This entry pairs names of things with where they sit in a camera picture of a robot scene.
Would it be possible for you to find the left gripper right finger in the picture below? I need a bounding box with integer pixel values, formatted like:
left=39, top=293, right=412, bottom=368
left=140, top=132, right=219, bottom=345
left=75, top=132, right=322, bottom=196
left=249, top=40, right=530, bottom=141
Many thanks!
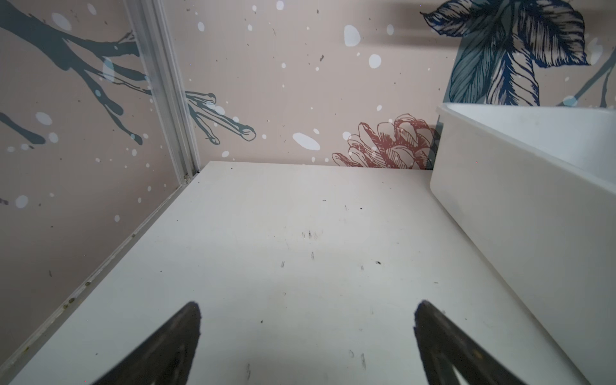
left=414, top=301, right=523, bottom=384

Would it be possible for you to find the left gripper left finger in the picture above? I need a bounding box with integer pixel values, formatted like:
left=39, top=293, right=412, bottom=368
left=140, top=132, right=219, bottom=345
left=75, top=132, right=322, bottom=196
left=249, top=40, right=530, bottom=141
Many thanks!
left=95, top=302, right=201, bottom=385

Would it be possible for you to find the white plastic bin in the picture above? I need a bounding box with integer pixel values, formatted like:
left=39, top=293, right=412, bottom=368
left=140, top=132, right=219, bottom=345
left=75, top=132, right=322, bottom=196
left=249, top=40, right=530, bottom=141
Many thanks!
left=430, top=104, right=615, bottom=384

